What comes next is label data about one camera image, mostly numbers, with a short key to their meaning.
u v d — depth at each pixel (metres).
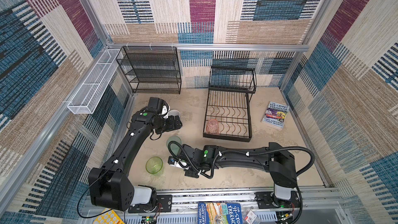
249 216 0.69
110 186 0.39
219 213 0.69
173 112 0.94
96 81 0.78
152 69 1.11
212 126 0.96
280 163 0.48
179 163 0.66
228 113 1.05
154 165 0.83
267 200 0.73
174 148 0.61
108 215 0.70
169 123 0.72
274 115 1.02
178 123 0.73
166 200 0.74
